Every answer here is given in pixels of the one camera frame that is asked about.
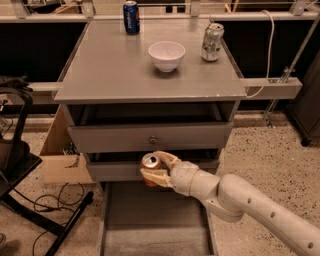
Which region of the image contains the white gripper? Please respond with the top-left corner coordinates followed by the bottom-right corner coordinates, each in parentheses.
top-left (140, 151), bottom-right (199, 196)

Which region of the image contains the red coke can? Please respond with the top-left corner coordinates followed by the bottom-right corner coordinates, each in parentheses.
top-left (140, 153), bottom-right (161, 187)

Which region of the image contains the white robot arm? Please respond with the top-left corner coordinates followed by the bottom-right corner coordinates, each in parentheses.
top-left (140, 151), bottom-right (320, 256)

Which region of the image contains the grey top drawer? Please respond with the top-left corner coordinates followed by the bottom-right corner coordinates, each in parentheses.
top-left (68, 103), bottom-right (232, 153)

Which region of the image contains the grey drawer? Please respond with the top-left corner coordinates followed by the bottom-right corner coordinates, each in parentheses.
top-left (96, 181), bottom-right (218, 256)
top-left (68, 103), bottom-right (232, 153)
top-left (84, 149), bottom-right (221, 182)

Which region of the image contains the grey bottom drawer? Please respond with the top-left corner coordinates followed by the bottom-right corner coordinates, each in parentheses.
top-left (96, 181), bottom-right (218, 256)

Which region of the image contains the grey middle drawer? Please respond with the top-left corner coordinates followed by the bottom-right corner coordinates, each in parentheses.
top-left (84, 149), bottom-right (221, 182)

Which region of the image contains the grey drawer cabinet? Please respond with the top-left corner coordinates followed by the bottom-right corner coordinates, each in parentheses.
top-left (53, 18), bottom-right (248, 256)

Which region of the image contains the green white soda can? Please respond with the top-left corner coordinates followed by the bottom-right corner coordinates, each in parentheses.
top-left (201, 23), bottom-right (224, 62)

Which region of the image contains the blue pepsi can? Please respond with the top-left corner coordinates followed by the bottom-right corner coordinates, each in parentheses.
top-left (123, 0), bottom-right (140, 35)

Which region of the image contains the cardboard box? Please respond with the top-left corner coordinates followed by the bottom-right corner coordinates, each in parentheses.
top-left (40, 107), bottom-right (93, 184)

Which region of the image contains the white bowl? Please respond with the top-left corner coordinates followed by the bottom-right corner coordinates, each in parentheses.
top-left (148, 41), bottom-right (186, 72)

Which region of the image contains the black chair stand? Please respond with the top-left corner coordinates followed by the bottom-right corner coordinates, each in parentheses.
top-left (0, 85), bottom-right (94, 256)

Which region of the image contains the dark cabinet at right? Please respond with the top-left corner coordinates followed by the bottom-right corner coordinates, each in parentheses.
top-left (288, 50), bottom-right (320, 146)

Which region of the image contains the metal rail beam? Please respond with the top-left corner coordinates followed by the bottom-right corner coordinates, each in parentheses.
top-left (241, 77), bottom-right (302, 100)

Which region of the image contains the white hanging cable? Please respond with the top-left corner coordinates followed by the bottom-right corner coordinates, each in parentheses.
top-left (245, 9), bottom-right (276, 100)

